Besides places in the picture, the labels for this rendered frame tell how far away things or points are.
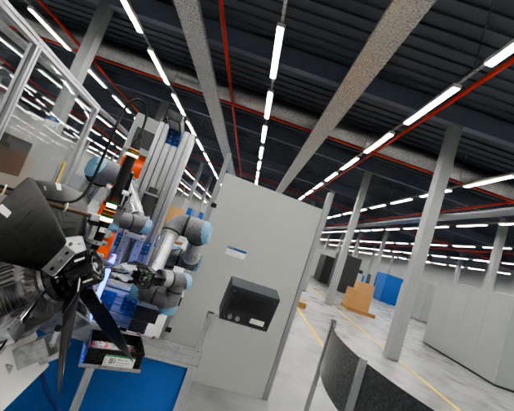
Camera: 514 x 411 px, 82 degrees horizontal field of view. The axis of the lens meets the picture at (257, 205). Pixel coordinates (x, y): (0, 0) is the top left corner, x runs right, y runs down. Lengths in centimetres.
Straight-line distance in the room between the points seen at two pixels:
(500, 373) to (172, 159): 946
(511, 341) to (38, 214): 1008
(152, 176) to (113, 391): 124
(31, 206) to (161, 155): 133
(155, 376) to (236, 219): 171
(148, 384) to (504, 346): 927
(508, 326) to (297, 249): 769
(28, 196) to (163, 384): 112
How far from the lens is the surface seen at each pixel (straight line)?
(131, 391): 175
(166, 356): 165
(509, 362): 1031
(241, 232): 299
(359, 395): 235
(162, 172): 215
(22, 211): 94
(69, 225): 120
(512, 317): 1016
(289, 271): 314
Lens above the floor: 148
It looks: 6 degrees up
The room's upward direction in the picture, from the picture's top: 19 degrees clockwise
